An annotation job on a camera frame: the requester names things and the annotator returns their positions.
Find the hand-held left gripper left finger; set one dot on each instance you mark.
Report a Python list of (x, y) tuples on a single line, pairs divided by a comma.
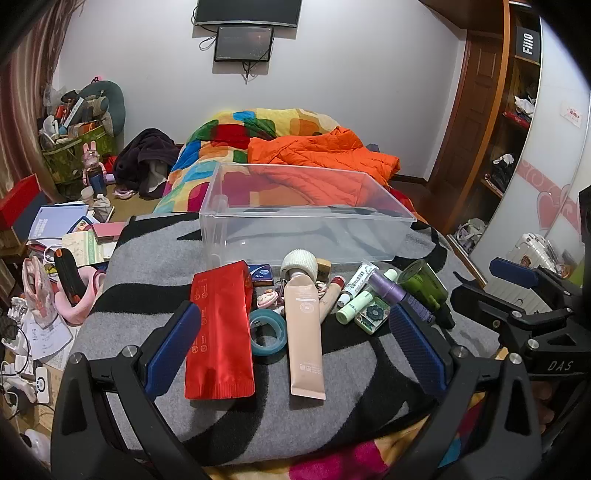
[(175, 350)]

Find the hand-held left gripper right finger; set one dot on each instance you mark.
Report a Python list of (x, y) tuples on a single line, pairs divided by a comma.
[(418, 350)]

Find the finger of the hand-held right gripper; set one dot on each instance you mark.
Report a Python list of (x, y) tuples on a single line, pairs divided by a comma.
[(512, 272), (480, 302)]

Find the red foil packet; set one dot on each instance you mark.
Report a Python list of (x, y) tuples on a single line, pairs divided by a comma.
[(221, 332)]

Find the purple bottle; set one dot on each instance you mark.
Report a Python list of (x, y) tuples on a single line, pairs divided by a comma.
[(399, 295)]

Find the dark green bottle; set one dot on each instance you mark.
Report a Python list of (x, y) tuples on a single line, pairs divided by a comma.
[(425, 284)]

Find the mint green tube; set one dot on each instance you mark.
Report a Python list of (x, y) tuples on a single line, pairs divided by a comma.
[(353, 308)]

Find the pale green slim tube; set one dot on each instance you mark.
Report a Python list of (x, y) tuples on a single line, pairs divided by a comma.
[(390, 275)]

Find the teal tape roll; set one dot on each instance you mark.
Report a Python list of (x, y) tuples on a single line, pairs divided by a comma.
[(258, 344)]

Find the white ointment tube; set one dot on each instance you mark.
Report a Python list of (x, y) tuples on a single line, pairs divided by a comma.
[(358, 281)]

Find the beige cosmetic tube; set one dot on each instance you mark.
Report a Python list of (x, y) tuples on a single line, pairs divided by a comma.
[(304, 341)]

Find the clear plastic storage box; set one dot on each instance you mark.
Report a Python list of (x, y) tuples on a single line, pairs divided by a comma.
[(258, 230)]

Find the white bandage tape roll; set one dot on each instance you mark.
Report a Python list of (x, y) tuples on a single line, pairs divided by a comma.
[(300, 264)]

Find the person's right hand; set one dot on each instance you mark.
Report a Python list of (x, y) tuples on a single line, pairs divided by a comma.
[(544, 406)]

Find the green patterned tin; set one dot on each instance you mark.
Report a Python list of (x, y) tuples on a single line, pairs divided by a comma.
[(373, 316)]

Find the pair of shoes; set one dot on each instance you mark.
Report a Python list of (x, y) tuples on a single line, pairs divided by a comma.
[(471, 230)]

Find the grey and black blanket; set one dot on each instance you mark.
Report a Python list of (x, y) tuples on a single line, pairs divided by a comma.
[(138, 277)]

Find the white wardrobe sliding door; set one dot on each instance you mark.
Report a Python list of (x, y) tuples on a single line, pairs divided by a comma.
[(540, 184)]

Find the beige concealer with red cap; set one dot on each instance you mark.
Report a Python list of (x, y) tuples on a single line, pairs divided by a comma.
[(328, 297)]

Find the small blue box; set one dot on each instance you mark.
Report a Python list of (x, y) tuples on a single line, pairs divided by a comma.
[(261, 275)]

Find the small gold cube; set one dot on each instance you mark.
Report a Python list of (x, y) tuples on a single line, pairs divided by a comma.
[(324, 266)]

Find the black and orange tool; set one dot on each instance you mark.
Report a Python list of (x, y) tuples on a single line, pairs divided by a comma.
[(69, 279)]

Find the white charger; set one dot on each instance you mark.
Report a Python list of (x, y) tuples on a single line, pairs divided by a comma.
[(44, 384)]

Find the pink book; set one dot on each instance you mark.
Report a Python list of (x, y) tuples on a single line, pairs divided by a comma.
[(108, 229)]

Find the wooden door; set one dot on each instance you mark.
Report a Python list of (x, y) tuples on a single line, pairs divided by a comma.
[(466, 115)]

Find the wooden wardrobe shelf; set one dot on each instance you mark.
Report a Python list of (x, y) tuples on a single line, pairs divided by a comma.
[(519, 101)]

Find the blue notebook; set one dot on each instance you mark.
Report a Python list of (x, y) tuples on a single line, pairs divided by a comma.
[(55, 221)]

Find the dark purple clothing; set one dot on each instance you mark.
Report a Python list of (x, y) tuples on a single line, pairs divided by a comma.
[(143, 157)]

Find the pink rabbit doll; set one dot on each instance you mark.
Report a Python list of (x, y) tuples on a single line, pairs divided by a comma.
[(94, 168)]

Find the colourful patchwork quilt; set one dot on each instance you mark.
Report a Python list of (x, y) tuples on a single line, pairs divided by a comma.
[(207, 147)]

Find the orange down jacket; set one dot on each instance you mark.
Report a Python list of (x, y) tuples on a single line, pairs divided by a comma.
[(323, 154)]

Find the red box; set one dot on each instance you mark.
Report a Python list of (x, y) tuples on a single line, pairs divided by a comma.
[(18, 201)]

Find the green storage bin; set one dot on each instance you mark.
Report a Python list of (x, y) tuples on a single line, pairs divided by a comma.
[(76, 154)]

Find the grey green neck pillow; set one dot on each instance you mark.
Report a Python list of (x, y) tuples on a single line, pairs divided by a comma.
[(108, 99)]

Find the striped curtain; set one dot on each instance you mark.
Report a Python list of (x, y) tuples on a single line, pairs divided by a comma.
[(21, 115)]

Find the small wall monitor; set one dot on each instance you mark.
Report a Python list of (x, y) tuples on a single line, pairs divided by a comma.
[(244, 42)]

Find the wall television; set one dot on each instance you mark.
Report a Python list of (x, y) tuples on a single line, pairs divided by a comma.
[(247, 11)]

